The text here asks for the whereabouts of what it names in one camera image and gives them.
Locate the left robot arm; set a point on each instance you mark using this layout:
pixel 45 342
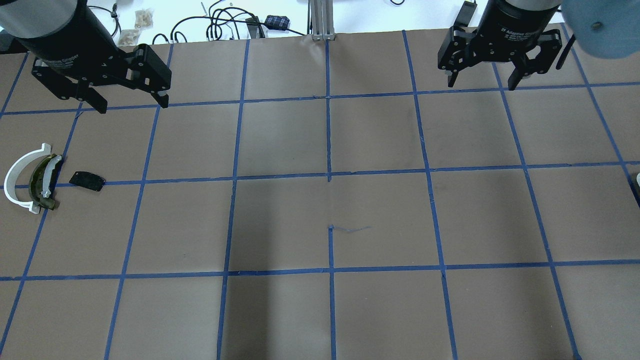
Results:
pixel 27 19

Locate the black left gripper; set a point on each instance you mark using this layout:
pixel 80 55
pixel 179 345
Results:
pixel 65 37

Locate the black curved pad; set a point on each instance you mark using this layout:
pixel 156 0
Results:
pixel 87 180

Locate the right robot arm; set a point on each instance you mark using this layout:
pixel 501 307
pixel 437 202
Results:
pixel 603 28

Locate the white curved plastic part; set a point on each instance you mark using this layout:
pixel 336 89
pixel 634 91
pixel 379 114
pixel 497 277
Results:
pixel 11 178

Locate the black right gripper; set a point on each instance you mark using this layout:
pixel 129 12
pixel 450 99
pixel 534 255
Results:
pixel 511 31

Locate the aluminium frame post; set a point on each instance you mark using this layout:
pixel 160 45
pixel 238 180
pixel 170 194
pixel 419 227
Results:
pixel 321 20

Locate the olive brake shoe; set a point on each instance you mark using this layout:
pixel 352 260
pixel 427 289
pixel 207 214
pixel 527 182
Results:
pixel 41 181

